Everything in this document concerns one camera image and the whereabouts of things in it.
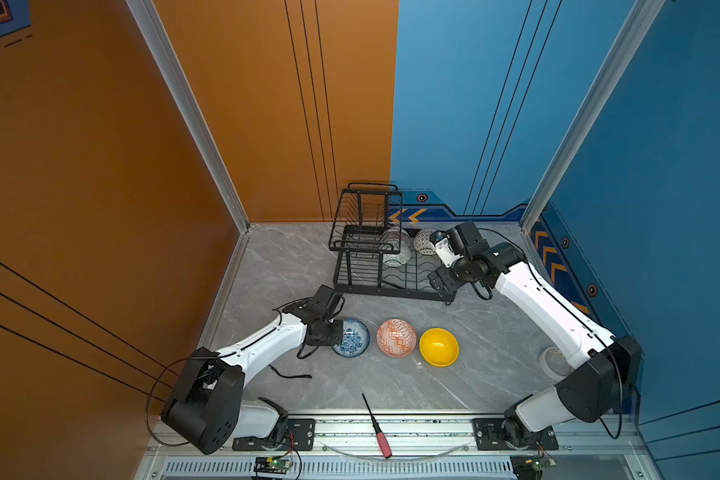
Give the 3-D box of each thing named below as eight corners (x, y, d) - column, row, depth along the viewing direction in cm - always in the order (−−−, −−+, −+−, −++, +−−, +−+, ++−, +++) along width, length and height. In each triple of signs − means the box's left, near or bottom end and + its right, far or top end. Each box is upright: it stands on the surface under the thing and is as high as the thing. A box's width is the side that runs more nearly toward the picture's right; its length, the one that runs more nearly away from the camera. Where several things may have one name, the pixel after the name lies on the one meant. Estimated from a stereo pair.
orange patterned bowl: (392, 365, 86) (393, 360, 83) (371, 337, 91) (371, 331, 88) (420, 344, 90) (422, 338, 87) (399, 318, 95) (400, 312, 92)
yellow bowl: (421, 369, 85) (423, 363, 81) (417, 335, 92) (419, 327, 88) (458, 369, 85) (462, 363, 81) (452, 334, 92) (455, 327, 88)
